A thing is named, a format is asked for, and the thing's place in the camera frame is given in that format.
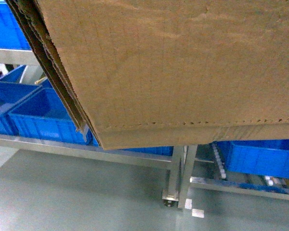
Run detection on brown cardboard box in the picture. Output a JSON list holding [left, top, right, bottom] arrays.
[[7, 0, 289, 149]]

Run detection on steel shelf rack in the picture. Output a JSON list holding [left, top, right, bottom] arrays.
[[0, 47, 289, 210]]

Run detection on blue plastic bin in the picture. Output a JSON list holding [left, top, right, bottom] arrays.
[[8, 88, 92, 145], [0, 81, 41, 135], [216, 140, 289, 179], [0, 0, 31, 50]]

